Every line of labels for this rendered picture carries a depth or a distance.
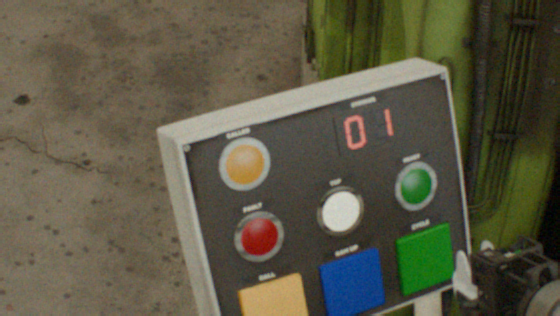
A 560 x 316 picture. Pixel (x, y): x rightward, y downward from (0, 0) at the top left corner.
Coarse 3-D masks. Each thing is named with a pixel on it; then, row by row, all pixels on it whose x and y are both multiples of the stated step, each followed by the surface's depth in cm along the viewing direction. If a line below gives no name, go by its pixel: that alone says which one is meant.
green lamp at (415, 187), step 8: (416, 168) 149; (408, 176) 148; (416, 176) 149; (424, 176) 149; (400, 184) 148; (408, 184) 148; (416, 184) 149; (424, 184) 149; (400, 192) 148; (408, 192) 149; (416, 192) 149; (424, 192) 150; (408, 200) 149; (416, 200) 149; (424, 200) 150
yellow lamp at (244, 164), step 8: (248, 144) 140; (232, 152) 139; (240, 152) 140; (248, 152) 140; (256, 152) 140; (232, 160) 140; (240, 160) 140; (248, 160) 140; (256, 160) 141; (232, 168) 140; (240, 168) 140; (248, 168) 140; (256, 168) 141; (232, 176) 140; (240, 176) 140; (248, 176) 141; (256, 176) 141; (240, 184) 141
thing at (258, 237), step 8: (248, 224) 142; (256, 224) 142; (264, 224) 143; (272, 224) 143; (248, 232) 142; (256, 232) 142; (264, 232) 143; (272, 232) 143; (240, 240) 142; (248, 240) 142; (256, 240) 142; (264, 240) 143; (272, 240) 143; (248, 248) 142; (256, 248) 143; (264, 248) 143; (272, 248) 144; (256, 256) 143
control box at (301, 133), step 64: (192, 128) 141; (256, 128) 140; (320, 128) 143; (384, 128) 146; (448, 128) 150; (192, 192) 139; (256, 192) 142; (320, 192) 145; (384, 192) 148; (448, 192) 151; (192, 256) 145; (320, 256) 146; (384, 256) 150
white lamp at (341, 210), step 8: (328, 200) 145; (336, 200) 145; (344, 200) 146; (352, 200) 146; (328, 208) 145; (336, 208) 145; (344, 208) 146; (352, 208) 146; (328, 216) 145; (336, 216) 146; (344, 216) 146; (352, 216) 146; (328, 224) 146; (336, 224) 146; (344, 224) 146; (352, 224) 147
